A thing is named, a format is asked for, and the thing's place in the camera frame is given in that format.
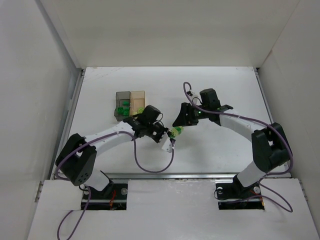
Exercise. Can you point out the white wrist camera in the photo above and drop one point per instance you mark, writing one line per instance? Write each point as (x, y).
(194, 97)
(168, 144)

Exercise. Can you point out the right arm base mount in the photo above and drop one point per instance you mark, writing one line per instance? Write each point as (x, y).
(229, 199)

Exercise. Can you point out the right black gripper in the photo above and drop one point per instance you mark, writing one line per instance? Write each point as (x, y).
(187, 114)

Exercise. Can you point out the green square lego brick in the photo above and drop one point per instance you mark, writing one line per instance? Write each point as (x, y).
(120, 110)

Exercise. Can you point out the striped green lego stack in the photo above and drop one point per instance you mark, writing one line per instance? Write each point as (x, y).
(176, 131)

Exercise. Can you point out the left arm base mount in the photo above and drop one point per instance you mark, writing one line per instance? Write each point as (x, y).
(116, 200)

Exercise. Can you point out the long green lego brick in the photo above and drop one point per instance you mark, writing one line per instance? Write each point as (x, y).
(126, 111)

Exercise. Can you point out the pale yellow lego brick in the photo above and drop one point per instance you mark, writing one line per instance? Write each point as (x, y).
(140, 110)

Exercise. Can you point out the metal table edge rail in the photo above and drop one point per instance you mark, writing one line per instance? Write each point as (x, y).
(170, 176)

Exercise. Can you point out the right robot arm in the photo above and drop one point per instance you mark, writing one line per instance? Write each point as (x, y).
(270, 148)

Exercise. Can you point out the grey transparent container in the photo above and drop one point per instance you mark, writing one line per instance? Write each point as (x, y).
(120, 97)

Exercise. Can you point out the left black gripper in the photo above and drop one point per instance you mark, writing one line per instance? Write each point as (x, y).
(160, 132)

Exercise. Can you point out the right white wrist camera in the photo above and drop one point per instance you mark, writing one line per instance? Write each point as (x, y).
(194, 97)

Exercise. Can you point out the orange transparent container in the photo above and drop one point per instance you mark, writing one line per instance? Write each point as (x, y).
(137, 100)

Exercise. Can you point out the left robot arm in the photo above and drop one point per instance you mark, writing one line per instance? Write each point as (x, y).
(77, 158)

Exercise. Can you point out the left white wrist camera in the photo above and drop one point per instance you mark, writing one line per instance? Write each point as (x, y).
(168, 144)

